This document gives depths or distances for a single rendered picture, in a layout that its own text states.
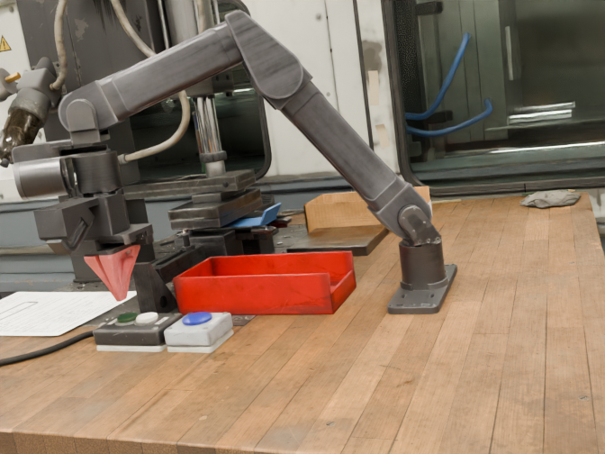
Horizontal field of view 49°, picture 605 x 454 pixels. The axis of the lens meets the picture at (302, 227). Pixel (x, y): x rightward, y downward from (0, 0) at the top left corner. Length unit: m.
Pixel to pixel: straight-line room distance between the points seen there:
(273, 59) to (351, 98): 0.91
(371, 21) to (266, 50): 0.86
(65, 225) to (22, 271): 1.73
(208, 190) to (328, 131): 0.37
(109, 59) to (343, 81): 0.72
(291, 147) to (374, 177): 0.96
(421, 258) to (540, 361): 0.27
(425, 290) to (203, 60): 0.44
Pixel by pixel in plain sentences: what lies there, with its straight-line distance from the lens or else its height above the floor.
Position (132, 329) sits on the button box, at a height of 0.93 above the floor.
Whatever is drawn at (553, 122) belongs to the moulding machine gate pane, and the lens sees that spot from 1.64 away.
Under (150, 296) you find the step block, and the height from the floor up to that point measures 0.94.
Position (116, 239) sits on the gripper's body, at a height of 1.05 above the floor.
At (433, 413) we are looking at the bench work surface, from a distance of 0.65.
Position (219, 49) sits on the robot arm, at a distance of 0.88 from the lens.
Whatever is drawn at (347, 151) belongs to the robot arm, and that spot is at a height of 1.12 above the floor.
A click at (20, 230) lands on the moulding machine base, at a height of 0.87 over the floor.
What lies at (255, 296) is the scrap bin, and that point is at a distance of 0.96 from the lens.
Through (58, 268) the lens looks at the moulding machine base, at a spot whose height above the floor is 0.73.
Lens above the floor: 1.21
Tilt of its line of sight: 11 degrees down
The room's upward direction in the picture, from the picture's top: 8 degrees counter-clockwise
